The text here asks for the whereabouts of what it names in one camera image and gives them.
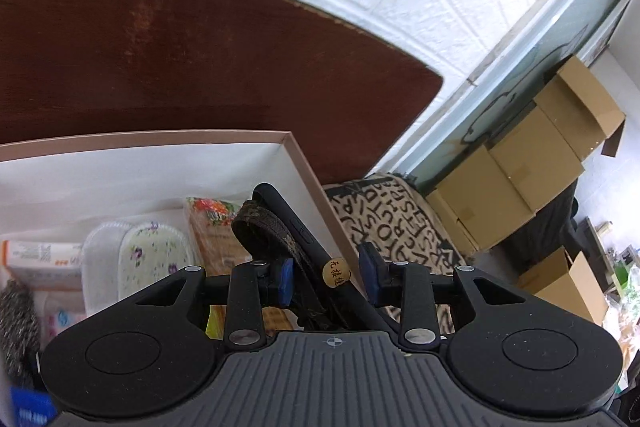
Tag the pink cardboard box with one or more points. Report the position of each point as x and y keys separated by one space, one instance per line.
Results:
x=150 y=177

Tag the small open cardboard box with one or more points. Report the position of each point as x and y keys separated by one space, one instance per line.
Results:
x=560 y=287

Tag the brown wooden headboard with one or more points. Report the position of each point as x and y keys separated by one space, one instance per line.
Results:
x=200 y=57

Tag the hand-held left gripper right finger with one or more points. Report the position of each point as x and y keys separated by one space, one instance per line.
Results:
x=369 y=272

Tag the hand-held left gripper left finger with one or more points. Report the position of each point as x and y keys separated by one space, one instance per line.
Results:
x=285 y=281

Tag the pile of plastic bags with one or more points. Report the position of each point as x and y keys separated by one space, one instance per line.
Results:
x=625 y=307

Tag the taped cardboard box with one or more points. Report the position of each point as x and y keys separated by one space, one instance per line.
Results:
x=480 y=197
x=537 y=157

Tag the open-flap cardboard box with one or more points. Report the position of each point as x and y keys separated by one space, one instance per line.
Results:
x=575 y=107

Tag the dark cloth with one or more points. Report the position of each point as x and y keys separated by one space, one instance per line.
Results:
x=540 y=232

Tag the orange snack packet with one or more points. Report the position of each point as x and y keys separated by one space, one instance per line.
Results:
x=211 y=234

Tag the blue packet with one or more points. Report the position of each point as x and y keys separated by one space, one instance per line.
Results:
x=32 y=407

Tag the pink patterned packet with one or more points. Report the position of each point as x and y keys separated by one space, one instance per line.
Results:
x=62 y=314

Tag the letter-print blanket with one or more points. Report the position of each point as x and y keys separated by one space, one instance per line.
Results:
x=400 y=222

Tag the white floral cloth pad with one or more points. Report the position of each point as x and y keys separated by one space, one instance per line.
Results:
x=150 y=257

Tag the white box with orange print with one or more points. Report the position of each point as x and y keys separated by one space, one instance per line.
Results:
x=40 y=264

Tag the grey steel wool scrubber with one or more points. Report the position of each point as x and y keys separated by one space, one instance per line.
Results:
x=17 y=332

